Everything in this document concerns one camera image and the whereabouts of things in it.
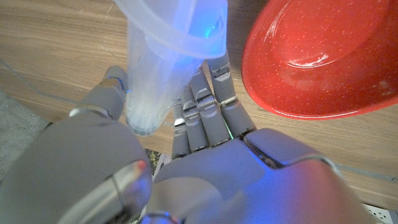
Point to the white power strip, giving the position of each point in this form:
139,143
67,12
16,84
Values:
379,214

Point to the red plastic bowl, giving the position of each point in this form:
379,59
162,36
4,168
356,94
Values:
320,59

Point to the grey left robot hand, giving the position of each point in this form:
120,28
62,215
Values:
217,174

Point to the large clear plastic syringe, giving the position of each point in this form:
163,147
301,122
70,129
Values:
168,62

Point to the grey tape outline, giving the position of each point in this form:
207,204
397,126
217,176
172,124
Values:
367,173

